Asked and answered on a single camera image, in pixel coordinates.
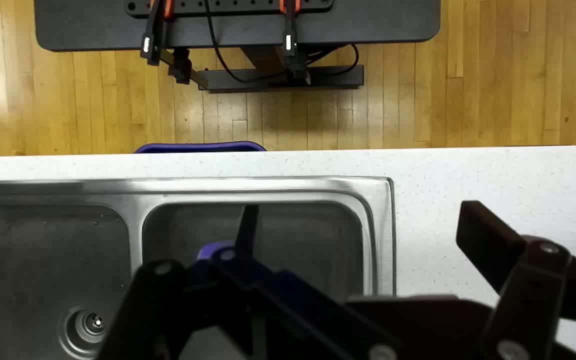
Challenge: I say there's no blue chair edge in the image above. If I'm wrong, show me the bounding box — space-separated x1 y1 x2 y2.
136 140 265 154

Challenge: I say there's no dark grey desk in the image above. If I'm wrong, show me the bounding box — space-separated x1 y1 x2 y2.
33 0 439 92

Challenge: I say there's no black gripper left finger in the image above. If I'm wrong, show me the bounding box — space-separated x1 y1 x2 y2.
96 205 395 360

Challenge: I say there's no stainless steel double sink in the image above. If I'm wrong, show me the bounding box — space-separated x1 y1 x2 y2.
0 176 395 360

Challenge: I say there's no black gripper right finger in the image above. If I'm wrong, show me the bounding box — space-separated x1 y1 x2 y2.
455 201 576 360

